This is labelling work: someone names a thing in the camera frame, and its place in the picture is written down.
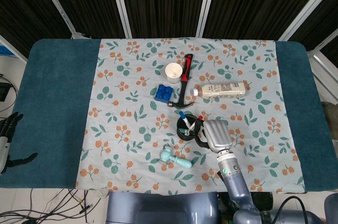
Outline plastic milk tea bottle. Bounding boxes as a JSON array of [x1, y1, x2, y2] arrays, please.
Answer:
[[191, 82, 251, 100]]

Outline blue toy building brick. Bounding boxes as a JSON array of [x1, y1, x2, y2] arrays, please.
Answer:
[[155, 84, 173, 102]]

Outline blue-grey robot torso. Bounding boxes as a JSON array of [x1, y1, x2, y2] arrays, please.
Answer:
[[105, 191, 220, 224]]

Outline floral patterned tablecloth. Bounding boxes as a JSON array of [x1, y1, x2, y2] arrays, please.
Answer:
[[75, 38, 306, 192]]

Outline white metal partition frame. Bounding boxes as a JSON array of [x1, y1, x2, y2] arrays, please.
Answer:
[[33, 0, 338, 58]]

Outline teal handheld fan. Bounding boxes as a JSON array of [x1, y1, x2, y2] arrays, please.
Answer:
[[161, 148, 193, 169]]

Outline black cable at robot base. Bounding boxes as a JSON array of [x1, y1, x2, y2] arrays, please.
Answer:
[[271, 195, 309, 224]]

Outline white paper cup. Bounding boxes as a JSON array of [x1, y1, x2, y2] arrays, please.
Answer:
[[165, 63, 183, 85]]

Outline red and black claw hammer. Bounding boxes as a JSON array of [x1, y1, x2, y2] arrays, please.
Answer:
[[168, 53, 194, 109]]

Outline dark teal table cover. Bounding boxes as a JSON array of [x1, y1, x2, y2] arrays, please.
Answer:
[[0, 39, 338, 192]]

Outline red-capped white marker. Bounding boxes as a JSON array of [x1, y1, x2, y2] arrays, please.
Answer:
[[190, 114, 204, 131]]

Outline black round pen holder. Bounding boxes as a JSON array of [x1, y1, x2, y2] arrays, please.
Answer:
[[176, 114, 199, 141]]

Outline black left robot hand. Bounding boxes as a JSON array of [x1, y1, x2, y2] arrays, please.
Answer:
[[0, 112, 39, 174]]

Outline black device on floor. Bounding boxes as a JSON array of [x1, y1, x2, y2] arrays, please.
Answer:
[[0, 82, 11, 101]]

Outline blue-capped white marker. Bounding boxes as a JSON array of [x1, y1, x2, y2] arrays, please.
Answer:
[[179, 111, 190, 127]]

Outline black floor cables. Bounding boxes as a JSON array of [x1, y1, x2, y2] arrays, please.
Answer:
[[0, 188, 102, 224]]

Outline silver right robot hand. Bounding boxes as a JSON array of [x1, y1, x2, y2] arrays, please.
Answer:
[[194, 119, 233, 154]]

